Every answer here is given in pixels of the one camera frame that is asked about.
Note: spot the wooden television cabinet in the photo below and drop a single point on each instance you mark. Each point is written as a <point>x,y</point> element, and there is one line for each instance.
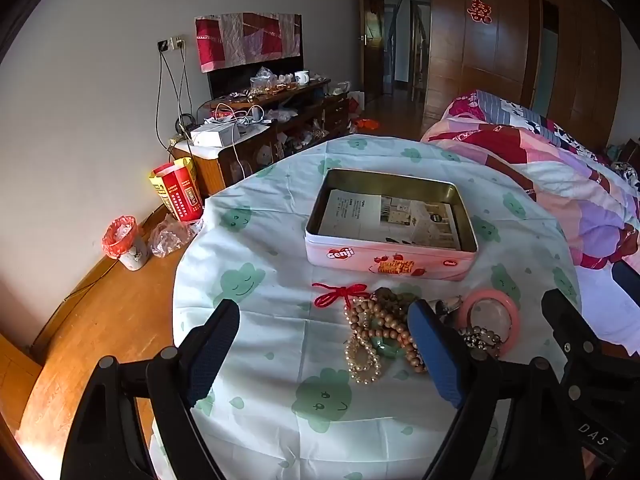
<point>210,170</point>

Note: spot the paper leaflet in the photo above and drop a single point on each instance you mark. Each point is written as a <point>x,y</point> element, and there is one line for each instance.
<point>380,220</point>

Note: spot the clear plastic bag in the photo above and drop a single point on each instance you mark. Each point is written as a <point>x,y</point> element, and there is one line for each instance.
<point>167,237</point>

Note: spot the orange plastic bag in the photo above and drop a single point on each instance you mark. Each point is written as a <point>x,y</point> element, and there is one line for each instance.
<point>367,123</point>

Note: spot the patchwork television cover cloth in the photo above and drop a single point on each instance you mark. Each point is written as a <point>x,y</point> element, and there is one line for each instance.
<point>235,40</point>

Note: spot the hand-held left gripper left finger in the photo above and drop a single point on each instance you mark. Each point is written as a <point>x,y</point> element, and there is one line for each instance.
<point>215,345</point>

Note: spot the wall power outlet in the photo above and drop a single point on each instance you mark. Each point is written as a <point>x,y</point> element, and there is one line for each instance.
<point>170,43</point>

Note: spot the white box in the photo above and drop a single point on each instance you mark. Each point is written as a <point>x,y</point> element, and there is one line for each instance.
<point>212,135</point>

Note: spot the black television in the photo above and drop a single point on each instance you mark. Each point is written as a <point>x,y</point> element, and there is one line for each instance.
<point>230,80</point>

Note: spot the wooden door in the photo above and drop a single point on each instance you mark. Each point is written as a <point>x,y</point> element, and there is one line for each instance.
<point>371,60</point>

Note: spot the patchwork quilt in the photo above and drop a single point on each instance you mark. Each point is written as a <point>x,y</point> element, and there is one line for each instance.
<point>550,170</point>

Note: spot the cloud printed tablecloth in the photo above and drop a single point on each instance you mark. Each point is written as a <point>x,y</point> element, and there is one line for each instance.
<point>275,240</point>

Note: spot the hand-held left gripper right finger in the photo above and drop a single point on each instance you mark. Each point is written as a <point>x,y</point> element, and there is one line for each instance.
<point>440,355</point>

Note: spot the white mug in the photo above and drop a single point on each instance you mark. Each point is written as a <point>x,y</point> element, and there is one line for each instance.
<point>302,78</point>

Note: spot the waste bin with red liner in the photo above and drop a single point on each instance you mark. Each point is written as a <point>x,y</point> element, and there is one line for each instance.
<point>125,247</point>

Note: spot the pink bangle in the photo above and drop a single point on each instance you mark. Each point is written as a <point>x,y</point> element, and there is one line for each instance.
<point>513,320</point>

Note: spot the red yellow paper bag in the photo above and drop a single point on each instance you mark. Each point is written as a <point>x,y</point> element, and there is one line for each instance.
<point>180,195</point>

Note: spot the pink tin box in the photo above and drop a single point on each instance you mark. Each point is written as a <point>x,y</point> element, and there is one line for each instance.
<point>345,257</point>

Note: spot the white paper bag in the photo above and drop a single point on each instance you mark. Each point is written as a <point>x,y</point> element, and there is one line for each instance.
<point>356,102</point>

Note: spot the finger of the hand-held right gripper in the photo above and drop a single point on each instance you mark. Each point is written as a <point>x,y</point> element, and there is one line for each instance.
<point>627,282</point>
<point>567,320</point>

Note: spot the wooden wardrobe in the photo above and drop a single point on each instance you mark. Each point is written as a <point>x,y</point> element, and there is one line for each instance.
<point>465,70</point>

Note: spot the red paper decoration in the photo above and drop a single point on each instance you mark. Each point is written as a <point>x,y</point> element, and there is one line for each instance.
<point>479,9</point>

